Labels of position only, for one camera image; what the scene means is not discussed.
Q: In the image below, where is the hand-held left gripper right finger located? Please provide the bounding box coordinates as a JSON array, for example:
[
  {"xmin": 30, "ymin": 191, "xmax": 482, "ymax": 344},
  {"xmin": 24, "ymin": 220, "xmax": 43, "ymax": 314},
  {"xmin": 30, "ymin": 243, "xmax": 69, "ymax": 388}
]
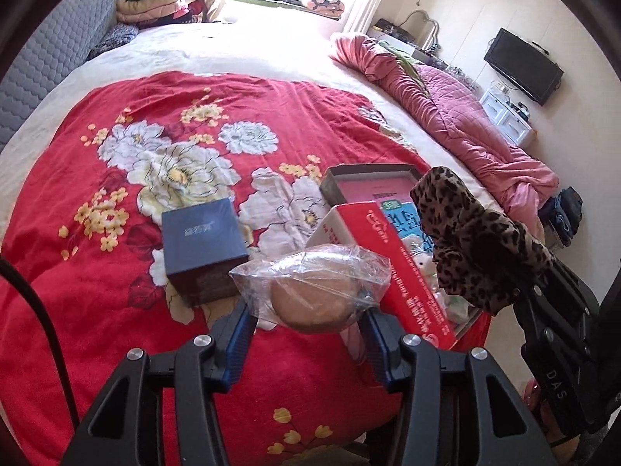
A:
[{"xmin": 361, "ymin": 310, "xmax": 559, "ymax": 466}]

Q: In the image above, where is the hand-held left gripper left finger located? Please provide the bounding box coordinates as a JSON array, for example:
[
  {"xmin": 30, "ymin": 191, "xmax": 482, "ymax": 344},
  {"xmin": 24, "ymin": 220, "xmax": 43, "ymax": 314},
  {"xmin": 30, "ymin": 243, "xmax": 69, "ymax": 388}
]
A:
[{"xmin": 61, "ymin": 298, "xmax": 258, "ymax": 466}]

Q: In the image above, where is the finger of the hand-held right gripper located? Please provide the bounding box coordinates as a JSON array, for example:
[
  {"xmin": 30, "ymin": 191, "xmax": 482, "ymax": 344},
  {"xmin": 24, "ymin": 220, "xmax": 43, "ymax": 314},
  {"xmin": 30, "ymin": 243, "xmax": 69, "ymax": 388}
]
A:
[{"xmin": 515, "ymin": 259, "xmax": 602, "ymax": 350}]

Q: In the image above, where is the red cardboard box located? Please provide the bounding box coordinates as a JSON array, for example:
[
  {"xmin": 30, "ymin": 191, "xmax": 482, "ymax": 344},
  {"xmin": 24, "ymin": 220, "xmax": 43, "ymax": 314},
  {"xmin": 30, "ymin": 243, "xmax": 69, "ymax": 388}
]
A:
[{"xmin": 305, "ymin": 164, "xmax": 492, "ymax": 351}]

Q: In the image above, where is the bun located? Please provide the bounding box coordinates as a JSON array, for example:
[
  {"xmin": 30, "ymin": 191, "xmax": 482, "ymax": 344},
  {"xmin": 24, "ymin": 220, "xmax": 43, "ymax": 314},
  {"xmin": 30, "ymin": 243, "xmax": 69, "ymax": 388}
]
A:
[{"xmin": 228, "ymin": 245, "xmax": 392, "ymax": 334}]

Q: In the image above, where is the small teddy bear with crown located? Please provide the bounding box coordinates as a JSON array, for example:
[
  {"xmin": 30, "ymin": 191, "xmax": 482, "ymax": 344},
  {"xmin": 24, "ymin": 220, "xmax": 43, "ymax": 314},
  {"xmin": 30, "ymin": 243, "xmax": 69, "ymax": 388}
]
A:
[{"xmin": 410, "ymin": 245, "xmax": 440, "ymax": 293}]

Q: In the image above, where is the leopard print cloth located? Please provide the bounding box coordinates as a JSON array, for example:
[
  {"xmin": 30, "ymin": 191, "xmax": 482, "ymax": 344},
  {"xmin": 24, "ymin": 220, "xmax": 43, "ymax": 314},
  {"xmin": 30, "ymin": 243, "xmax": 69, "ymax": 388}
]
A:
[{"xmin": 410, "ymin": 166, "xmax": 555, "ymax": 315}]

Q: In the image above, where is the dark blue bag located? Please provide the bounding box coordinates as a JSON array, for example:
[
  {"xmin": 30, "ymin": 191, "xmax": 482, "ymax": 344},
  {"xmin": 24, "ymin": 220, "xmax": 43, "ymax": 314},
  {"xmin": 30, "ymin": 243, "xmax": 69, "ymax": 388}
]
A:
[{"xmin": 538, "ymin": 186, "xmax": 584, "ymax": 249}]

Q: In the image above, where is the dark blue square box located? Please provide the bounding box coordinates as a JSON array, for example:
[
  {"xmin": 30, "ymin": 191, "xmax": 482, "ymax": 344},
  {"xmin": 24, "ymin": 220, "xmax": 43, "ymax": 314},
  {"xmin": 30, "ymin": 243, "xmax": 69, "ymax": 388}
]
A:
[{"xmin": 161, "ymin": 199, "xmax": 250, "ymax": 308}]

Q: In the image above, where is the red floral blanket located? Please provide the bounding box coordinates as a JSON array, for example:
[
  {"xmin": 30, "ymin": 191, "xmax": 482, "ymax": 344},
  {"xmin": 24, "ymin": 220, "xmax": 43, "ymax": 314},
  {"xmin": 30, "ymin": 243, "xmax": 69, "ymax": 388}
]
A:
[{"xmin": 0, "ymin": 70, "xmax": 492, "ymax": 466}]

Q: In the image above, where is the white drawer cabinet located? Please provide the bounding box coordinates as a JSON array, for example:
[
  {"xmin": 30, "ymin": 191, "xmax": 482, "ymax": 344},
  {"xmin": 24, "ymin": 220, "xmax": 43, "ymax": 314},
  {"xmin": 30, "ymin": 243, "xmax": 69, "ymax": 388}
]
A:
[{"xmin": 479, "ymin": 82, "xmax": 538, "ymax": 147}]

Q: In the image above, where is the pink quilt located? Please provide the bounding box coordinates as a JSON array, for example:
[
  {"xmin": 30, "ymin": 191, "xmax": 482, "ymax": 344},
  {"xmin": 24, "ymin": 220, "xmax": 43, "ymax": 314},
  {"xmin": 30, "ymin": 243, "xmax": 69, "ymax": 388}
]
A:
[{"xmin": 330, "ymin": 33, "xmax": 560, "ymax": 235}]

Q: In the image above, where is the black television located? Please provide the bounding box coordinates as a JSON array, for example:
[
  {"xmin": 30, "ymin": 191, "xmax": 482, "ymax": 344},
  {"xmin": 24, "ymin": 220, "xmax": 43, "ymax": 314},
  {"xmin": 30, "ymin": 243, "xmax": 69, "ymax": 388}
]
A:
[{"xmin": 484, "ymin": 28, "xmax": 565, "ymax": 106}]

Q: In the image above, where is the green cloth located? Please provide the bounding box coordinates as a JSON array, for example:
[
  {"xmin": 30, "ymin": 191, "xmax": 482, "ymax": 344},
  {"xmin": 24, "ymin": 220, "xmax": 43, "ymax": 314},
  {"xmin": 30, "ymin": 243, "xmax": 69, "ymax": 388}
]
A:
[{"xmin": 378, "ymin": 40, "xmax": 424, "ymax": 84}]

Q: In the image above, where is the bed with cream sheet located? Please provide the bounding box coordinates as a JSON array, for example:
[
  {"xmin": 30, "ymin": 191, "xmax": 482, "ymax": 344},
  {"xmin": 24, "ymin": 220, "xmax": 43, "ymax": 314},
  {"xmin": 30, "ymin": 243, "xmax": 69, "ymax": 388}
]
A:
[{"xmin": 0, "ymin": 23, "xmax": 549, "ymax": 273}]

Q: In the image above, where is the black case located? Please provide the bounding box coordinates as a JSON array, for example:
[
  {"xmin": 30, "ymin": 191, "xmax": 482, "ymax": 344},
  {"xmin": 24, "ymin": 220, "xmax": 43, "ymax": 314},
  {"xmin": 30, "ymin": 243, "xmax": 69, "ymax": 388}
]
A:
[{"xmin": 375, "ymin": 18, "xmax": 414, "ymax": 40}]

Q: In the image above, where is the dark patterned cloth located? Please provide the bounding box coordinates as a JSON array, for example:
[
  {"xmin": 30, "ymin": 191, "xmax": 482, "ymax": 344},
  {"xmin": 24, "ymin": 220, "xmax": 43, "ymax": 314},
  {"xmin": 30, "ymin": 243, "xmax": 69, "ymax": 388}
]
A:
[{"xmin": 88, "ymin": 23, "xmax": 140, "ymax": 60}]

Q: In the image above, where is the grey quilted headboard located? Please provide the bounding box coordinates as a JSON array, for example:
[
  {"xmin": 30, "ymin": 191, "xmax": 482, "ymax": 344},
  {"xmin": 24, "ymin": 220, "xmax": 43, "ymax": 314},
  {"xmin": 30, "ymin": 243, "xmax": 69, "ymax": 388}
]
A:
[{"xmin": 0, "ymin": 0, "xmax": 120, "ymax": 152}]

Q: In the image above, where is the floral cushion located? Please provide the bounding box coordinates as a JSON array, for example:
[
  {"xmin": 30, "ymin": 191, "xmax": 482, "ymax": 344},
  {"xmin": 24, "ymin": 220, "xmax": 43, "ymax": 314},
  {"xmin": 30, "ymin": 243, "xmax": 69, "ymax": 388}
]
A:
[{"xmin": 302, "ymin": 0, "xmax": 346, "ymax": 19}]

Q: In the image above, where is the stack of folded clothes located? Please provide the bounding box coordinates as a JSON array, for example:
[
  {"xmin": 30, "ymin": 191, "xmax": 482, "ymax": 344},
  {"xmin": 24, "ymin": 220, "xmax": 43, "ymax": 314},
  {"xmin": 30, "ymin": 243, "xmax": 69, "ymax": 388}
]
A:
[{"xmin": 116, "ymin": 0, "xmax": 208, "ymax": 26}]

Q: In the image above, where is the black cable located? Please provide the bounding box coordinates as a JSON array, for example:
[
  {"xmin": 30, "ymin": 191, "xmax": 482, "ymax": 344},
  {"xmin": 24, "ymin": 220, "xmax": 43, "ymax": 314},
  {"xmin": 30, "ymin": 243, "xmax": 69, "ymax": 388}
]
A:
[{"xmin": 0, "ymin": 256, "xmax": 82, "ymax": 429}]

